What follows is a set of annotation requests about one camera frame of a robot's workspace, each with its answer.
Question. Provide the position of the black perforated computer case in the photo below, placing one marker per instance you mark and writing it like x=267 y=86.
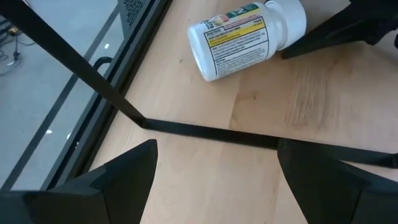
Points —
x=133 y=9

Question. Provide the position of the black metal table frame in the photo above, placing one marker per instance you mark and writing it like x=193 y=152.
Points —
x=130 y=62

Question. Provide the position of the white bottle yellow label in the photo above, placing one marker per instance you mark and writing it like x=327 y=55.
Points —
x=236 y=43

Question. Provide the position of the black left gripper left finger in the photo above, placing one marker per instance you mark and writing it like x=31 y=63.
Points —
x=109 y=193

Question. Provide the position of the wooden shelf black metal legs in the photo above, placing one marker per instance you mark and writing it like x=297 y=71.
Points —
x=77 y=63

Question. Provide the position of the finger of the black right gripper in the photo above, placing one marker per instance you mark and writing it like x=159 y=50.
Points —
x=335 y=34

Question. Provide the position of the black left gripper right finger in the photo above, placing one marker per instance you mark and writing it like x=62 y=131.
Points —
x=342 y=193

